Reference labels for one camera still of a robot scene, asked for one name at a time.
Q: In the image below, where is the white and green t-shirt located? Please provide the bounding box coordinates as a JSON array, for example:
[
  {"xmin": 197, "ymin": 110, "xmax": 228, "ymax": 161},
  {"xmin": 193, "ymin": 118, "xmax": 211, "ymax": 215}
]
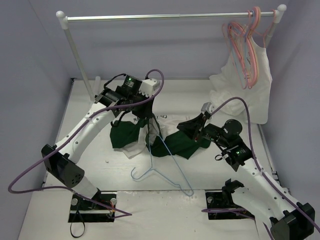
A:
[{"xmin": 109, "ymin": 113, "xmax": 211, "ymax": 160}]

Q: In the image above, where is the blue plastic hanger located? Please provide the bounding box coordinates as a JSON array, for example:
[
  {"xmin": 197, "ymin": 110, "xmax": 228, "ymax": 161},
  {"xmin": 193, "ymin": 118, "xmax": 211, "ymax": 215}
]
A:
[{"xmin": 130, "ymin": 123, "xmax": 195, "ymax": 197}]

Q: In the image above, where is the pink plastic hanger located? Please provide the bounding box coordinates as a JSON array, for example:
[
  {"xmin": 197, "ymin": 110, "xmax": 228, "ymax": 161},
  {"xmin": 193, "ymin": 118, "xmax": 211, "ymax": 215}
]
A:
[{"xmin": 222, "ymin": 6, "xmax": 261, "ymax": 89}]

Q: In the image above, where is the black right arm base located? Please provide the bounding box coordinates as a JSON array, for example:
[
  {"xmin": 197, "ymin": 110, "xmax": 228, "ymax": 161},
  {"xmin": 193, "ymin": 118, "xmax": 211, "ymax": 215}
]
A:
[{"xmin": 202, "ymin": 179, "xmax": 255, "ymax": 221}]

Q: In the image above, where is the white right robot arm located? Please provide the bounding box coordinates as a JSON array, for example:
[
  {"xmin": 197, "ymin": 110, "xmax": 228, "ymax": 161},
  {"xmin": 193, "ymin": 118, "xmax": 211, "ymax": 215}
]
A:
[{"xmin": 177, "ymin": 112, "xmax": 315, "ymax": 240}]

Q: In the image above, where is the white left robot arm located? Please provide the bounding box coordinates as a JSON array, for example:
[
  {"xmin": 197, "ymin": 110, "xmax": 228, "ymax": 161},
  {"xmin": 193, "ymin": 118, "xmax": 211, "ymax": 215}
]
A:
[{"xmin": 41, "ymin": 75, "xmax": 161, "ymax": 210}]

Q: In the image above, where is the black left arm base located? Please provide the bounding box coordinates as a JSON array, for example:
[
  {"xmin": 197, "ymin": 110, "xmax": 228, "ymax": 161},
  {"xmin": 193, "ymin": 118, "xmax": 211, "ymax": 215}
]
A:
[{"xmin": 68, "ymin": 194, "xmax": 115, "ymax": 239}]

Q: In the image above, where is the pink hanger under garment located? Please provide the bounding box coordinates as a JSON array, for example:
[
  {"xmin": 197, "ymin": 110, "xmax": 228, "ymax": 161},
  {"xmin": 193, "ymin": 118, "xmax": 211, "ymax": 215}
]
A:
[{"xmin": 255, "ymin": 9, "xmax": 277, "ymax": 49}]

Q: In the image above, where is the white hanging garment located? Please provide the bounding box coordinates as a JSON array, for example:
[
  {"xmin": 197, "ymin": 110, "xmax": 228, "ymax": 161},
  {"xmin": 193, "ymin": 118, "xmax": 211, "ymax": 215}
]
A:
[{"xmin": 209, "ymin": 39, "xmax": 273, "ymax": 125}]

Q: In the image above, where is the white clothes rack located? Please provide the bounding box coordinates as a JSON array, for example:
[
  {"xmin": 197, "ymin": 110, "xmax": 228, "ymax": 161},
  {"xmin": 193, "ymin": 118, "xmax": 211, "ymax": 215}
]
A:
[{"xmin": 55, "ymin": 4, "xmax": 288, "ymax": 106}]

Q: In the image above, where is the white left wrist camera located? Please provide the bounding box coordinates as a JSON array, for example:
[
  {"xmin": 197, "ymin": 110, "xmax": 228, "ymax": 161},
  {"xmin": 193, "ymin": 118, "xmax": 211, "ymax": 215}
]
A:
[{"xmin": 138, "ymin": 78, "xmax": 161, "ymax": 98}]

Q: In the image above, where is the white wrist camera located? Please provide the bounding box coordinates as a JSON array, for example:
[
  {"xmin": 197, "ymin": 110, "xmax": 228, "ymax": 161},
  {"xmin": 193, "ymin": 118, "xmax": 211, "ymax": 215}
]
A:
[
  {"xmin": 200, "ymin": 101, "xmax": 214, "ymax": 115},
  {"xmin": 138, "ymin": 78, "xmax": 161, "ymax": 98}
]

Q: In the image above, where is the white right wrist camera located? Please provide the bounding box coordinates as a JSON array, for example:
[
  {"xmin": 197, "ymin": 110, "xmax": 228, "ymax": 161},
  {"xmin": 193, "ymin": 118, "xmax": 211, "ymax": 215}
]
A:
[{"xmin": 200, "ymin": 101, "xmax": 214, "ymax": 115}]

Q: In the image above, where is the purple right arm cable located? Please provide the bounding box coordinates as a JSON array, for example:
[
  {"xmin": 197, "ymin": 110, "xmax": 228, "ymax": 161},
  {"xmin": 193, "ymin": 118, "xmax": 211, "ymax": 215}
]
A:
[{"xmin": 201, "ymin": 97, "xmax": 320, "ymax": 238}]

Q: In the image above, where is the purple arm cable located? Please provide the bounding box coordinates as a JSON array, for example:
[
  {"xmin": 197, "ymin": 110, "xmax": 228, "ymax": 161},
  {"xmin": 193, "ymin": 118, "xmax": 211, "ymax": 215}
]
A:
[
  {"xmin": 201, "ymin": 97, "xmax": 320, "ymax": 238},
  {"xmin": 7, "ymin": 69, "xmax": 165, "ymax": 218}
]

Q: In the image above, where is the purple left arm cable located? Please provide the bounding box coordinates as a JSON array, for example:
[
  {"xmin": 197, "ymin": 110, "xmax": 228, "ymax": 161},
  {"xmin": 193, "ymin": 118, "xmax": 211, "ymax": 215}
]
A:
[{"xmin": 7, "ymin": 69, "xmax": 165, "ymax": 218}]

